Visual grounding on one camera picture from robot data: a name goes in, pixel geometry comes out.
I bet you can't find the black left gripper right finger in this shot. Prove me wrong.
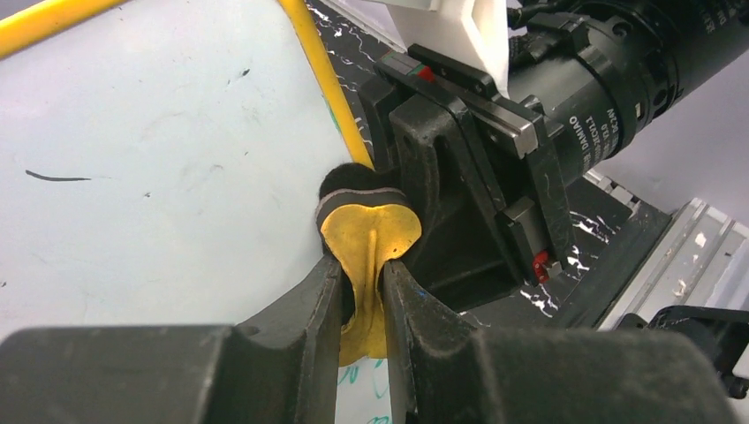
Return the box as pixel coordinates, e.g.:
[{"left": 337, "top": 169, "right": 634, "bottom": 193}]
[{"left": 382, "top": 261, "right": 738, "bottom": 423}]

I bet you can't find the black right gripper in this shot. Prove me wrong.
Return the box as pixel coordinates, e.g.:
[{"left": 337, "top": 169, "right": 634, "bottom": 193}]
[{"left": 359, "top": 1, "right": 748, "bottom": 309}]

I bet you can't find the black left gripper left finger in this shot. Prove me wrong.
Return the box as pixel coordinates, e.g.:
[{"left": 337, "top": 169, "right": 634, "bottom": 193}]
[{"left": 1, "top": 256, "right": 344, "bottom": 423}]

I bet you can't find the yellow black eraser pad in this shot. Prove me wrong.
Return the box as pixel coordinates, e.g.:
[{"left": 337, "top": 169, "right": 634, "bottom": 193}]
[{"left": 315, "top": 163, "right": 422, "bottom": 367}]

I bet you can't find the yellow-framed whiteboard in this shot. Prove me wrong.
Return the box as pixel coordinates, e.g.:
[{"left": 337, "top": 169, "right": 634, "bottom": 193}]
[{"left": 0, "top": 0, "right": 405, "bottom": 424}]

